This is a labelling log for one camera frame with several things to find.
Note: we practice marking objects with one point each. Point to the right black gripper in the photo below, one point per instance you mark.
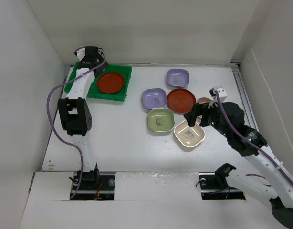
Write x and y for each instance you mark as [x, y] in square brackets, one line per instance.
[199, 109]

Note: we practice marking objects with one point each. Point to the cream square bowl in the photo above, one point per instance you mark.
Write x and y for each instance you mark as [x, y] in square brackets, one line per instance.
[188, 137]

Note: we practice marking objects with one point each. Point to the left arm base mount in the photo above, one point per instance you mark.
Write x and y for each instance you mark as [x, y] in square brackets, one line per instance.
[95, 187]

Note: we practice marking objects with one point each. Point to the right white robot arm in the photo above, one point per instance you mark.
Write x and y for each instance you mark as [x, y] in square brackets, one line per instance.
[279, 195]

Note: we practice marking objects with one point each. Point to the purple square bowl far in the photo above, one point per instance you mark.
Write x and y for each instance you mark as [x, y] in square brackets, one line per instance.
[178, 78]

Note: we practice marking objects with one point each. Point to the purple square bowl near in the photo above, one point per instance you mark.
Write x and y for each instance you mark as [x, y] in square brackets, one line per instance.
[154, 98]

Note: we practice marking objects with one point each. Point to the pink square bowl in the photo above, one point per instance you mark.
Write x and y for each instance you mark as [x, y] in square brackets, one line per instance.
[203, 101]

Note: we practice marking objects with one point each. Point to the green plastic bin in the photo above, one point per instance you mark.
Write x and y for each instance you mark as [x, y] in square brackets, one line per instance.
[108, 94]

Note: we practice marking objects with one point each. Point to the green square bowl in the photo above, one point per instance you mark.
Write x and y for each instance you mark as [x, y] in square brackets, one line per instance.
[160, 120]

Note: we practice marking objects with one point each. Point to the red round plate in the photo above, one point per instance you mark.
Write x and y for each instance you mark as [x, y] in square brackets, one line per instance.
[110, 83]
[181, 100]

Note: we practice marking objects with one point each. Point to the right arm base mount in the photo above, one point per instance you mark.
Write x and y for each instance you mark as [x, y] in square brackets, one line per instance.
[213, 188]

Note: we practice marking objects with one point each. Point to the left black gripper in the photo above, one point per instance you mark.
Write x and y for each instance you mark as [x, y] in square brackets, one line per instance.
[102, 68]

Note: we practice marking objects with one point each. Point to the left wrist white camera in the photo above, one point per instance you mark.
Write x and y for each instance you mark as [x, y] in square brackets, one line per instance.
[80, 53]

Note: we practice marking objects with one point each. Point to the wrist white camera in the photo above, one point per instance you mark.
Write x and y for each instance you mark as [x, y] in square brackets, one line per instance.
[218, 92]
[80, 53]

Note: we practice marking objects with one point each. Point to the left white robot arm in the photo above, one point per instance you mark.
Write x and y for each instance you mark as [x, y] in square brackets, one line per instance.
[75, 116]

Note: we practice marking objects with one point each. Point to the purple square bowl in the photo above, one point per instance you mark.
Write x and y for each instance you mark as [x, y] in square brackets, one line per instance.
[178, 78]
[154, 98]

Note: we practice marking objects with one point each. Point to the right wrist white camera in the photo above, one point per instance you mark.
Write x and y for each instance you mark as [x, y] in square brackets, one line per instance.
[218, 92]

